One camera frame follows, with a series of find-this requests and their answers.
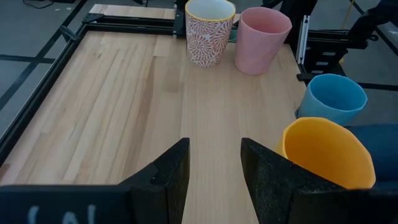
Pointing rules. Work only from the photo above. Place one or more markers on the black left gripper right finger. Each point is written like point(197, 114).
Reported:
point(280, 193)

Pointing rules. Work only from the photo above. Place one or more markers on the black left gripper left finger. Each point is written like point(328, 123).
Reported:
point(155, 193)

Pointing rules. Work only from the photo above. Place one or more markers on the plain yellow mug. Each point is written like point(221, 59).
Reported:
point(326, 155)

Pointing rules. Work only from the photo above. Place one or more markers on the plain blue mug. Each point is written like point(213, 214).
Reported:
point(320, 109)

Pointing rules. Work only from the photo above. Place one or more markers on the plain pink mug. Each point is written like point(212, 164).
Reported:
point(261, 43)

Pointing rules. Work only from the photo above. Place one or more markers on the plain green mug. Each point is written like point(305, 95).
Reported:
point(233, 35)

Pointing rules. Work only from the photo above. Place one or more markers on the orange patterned yellow-rim mug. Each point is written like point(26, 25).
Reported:
point(208, 37)

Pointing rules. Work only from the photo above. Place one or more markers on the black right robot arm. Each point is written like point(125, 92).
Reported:
point(329, 40)

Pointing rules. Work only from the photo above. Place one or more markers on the black aluminium table frame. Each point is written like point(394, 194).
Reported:
point(130, 28)

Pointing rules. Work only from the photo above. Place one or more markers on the black frame bracket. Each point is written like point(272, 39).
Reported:
point(69, 33)

